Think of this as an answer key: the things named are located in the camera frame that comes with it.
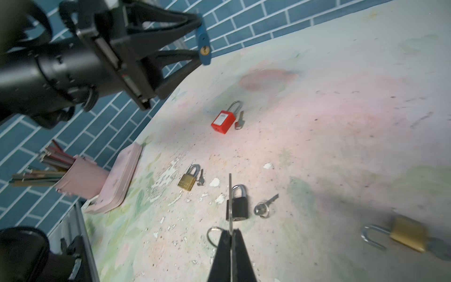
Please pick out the red padlock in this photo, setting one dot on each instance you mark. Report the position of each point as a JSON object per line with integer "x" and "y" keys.
{"x": 226, "y": 118}

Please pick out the large brass padlock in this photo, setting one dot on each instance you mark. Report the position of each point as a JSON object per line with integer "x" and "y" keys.
{"x": 189, "y": 178}

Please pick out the small brass padlock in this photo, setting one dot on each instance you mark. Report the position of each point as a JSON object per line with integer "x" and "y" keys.
{"x": 411, "y": 234}

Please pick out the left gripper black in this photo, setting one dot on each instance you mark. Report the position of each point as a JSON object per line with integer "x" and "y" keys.
{"x": 127, "y": 40}

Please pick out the pink pencil case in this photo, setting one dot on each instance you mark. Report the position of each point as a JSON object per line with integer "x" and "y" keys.
{"x": 103, "y": 190}

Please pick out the black padlock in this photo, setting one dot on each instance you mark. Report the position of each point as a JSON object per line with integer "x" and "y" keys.
{"x": 240, "y": 203}

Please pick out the blue padlock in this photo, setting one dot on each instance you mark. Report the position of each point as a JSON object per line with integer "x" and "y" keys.
{"x": 203, "y": 42}

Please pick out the aluminium front rail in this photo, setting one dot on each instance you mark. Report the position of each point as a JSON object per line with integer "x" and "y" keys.
{"x": 71, "y": 252}

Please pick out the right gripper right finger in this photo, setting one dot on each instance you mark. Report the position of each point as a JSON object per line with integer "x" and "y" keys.
{"x": 241, "y": 266}

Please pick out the large brass padlock key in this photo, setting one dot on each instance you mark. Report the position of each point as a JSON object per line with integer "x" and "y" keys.
{"x": 201, "y": 180}

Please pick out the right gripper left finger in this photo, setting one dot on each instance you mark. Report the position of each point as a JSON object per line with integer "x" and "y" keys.
{"x": 221, "y": 267}

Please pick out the silver loose key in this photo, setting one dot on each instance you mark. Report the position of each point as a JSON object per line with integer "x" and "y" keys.
{"x": 240, "y": 122}

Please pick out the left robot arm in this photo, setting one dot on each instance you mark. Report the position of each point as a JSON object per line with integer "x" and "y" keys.
{"x": 46, "y": 80}

